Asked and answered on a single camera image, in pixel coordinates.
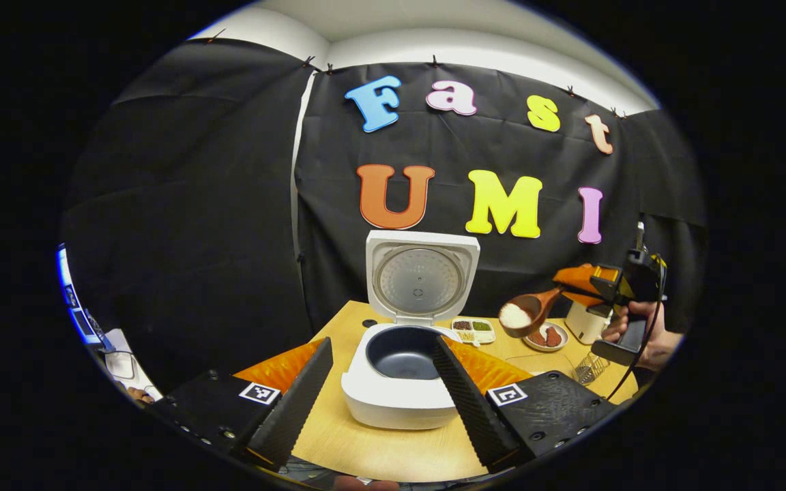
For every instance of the white rice cooker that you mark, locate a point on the white rice cooker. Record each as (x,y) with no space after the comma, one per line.
(393,409)

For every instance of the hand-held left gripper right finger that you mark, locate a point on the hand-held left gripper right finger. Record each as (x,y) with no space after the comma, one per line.
(468,402)

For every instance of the brown wooden spoon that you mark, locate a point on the brown wooden spoon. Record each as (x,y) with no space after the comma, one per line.
(537,305)

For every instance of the white divided grain dish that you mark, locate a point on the white divided grain dish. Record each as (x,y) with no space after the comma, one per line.
(473,330)

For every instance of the computer monitor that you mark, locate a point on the computer monitor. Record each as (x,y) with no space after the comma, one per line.
(76,293)

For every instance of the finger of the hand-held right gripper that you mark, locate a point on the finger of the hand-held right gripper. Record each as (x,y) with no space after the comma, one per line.
(601,299)
(577,276)

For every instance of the black backdrop cloth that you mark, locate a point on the black backdrop cloth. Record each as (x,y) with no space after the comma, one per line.
(215,204)

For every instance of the brown meat piece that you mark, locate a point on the brown meat piece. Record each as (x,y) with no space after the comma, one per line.
(537,338)
(553,336)

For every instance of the white round plate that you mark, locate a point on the white round plate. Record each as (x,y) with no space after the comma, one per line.
(545,348)

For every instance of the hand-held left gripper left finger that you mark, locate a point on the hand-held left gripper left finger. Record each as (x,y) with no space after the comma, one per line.
(294,406)

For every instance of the white toaster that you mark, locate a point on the white toaster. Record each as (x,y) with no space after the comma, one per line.
(584,326)

